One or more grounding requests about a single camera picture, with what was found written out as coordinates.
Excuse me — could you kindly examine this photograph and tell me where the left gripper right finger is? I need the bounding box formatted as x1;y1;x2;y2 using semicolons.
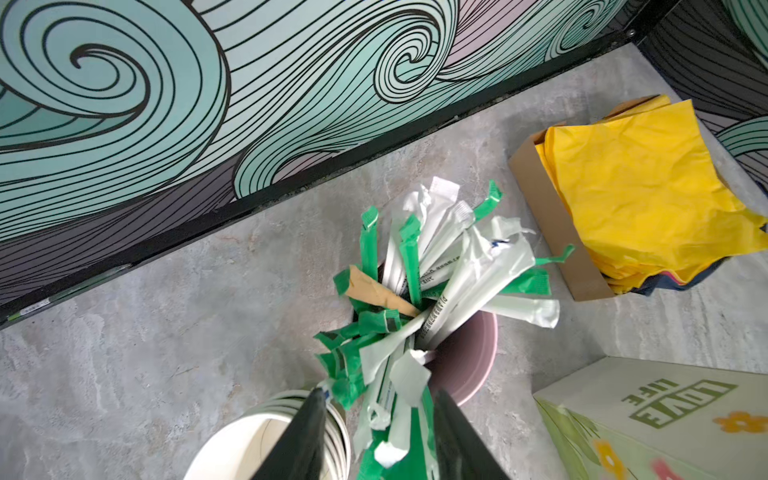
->
433;390;508;480

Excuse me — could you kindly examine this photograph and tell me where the yellow napkin stack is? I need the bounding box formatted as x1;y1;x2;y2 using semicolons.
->
534;95;767;295

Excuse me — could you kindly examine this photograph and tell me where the brown cardboard napkin tray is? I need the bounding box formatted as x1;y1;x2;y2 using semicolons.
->
508;95;661;302

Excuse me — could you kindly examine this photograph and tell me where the stack of green paper cups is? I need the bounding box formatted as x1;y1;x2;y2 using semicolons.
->
184;390;352;479

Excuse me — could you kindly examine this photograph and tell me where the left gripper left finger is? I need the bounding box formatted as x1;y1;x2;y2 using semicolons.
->
251;388;326;480

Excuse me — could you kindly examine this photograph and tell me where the white paper takeout bag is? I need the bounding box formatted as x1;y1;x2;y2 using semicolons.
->
534;357;767;479

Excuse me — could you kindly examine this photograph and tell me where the pink cup holder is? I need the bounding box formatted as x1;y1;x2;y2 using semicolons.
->
427;311;499;406

